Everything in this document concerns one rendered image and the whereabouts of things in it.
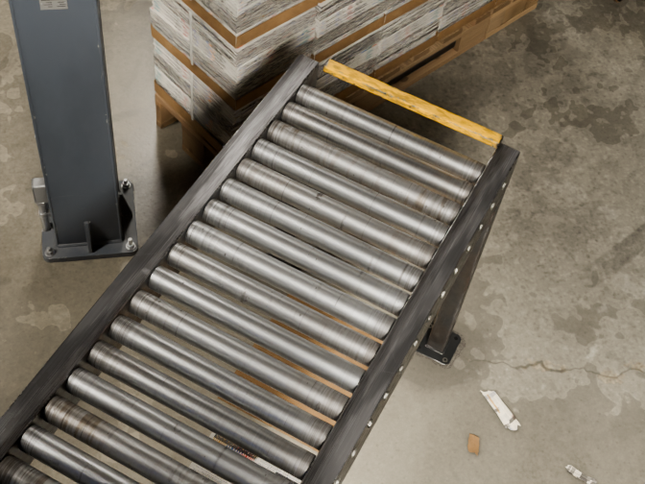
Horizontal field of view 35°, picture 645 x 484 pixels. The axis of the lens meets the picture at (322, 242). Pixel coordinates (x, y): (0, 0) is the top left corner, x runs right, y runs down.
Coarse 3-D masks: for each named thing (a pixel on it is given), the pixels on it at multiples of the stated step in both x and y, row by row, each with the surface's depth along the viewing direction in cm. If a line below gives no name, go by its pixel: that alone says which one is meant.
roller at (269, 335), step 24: (168, 288) 192; (192, 288) 192; (216, 312) 190; (240, 312) 190; (264, 336) 188; (288, 336) 188; (288, 360) 189; (312, 360) 186; (336, 360) 186; (336, 384) 186
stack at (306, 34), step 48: (240, 0) 246; (288, 0) 261; (336, 0) 276; (384, 0) 295; (432, 0) 315; (480, 0) 338; (192, 48) 277; (240, 48) 261; (288, 48) 275; (384, 48) 313; (432, 48) 338; (192, 96) 292; (240, 96) 275; (192, 144) 309
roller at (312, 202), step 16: (240, 176) 212; (256, 176) 210; (272, 176) 210; (272, 192) 210; (288, 192) 209; (304, 192) 208; (320, 192) 210; (304, 208) 209; (320, 208) 207; (336, 208) 207; (352, 208) 207; (336, 224) 207; (352, 224) 206; (368, 224) 205; (384, 224) 206; (368, 240) 206; (384, 240) 204; (400, 240) 203; (416, 240) 204; (400, 256) 205; (416, 256) 203; (432, 256) 203
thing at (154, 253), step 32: (288, 96) 224; (256, 128) 218; (224, 160) 211; (192, 192) 206; (160, 224) 200; (160, 256) 195; (128, 288) 191; (96, 320) 186; (64, 352) 181; (32, 384) 177; (64, 384) 179; (32, 416) 174; (0, 448) 170
